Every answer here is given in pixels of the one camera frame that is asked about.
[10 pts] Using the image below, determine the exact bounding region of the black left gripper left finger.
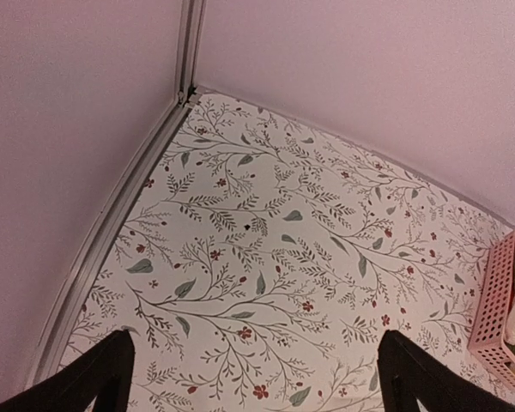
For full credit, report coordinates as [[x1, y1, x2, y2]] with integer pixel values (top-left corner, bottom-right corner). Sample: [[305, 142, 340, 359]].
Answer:
[[0, 330, 135, 411]]

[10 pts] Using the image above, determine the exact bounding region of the pink perforated plastic basket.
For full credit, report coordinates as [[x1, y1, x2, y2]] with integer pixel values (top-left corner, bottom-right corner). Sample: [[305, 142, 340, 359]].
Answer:
[[468, 231, 515, 391]]

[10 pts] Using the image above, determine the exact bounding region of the aluminium left frame post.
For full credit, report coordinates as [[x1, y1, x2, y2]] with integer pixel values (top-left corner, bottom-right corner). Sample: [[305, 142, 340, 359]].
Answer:
[[25, 1, 206, 389]]

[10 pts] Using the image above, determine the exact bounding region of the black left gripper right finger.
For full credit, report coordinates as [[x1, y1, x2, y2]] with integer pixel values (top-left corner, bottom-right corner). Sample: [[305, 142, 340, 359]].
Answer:
[[378, 330, 515, 411]]

